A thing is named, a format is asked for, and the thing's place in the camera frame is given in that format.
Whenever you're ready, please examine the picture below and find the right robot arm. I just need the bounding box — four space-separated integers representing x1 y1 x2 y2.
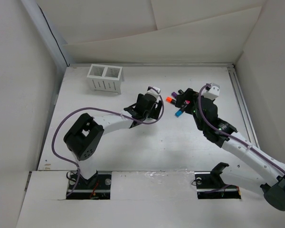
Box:
175 84 285 211

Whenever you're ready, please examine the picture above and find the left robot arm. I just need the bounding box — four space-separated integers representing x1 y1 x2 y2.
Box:
63 92 163 162

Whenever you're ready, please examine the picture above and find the pink highlighter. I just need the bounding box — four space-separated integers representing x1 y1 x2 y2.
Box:
180 91 190 113

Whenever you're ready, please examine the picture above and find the purple highlighter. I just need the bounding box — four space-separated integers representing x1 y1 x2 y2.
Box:
171 92 178 98

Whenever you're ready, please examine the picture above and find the orange highlighter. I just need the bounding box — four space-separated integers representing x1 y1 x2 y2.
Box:
166 97 176 105

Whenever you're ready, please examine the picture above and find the white two-compartment organizer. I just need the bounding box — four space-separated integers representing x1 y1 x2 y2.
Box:
86 64 124 95

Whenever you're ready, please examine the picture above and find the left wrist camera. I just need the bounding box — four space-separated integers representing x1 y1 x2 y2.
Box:
146 86 161 97

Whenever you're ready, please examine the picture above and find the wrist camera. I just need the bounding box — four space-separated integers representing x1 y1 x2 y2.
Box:
202 83 220 101
146 86 161 97

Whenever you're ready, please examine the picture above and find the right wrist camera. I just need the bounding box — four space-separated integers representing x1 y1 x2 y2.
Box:
202 83 220 101

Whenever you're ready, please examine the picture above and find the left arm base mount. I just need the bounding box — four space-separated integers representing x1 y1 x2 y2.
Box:
66 171 112 200

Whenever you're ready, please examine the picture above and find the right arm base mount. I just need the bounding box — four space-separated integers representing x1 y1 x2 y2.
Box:
191 162 241 200

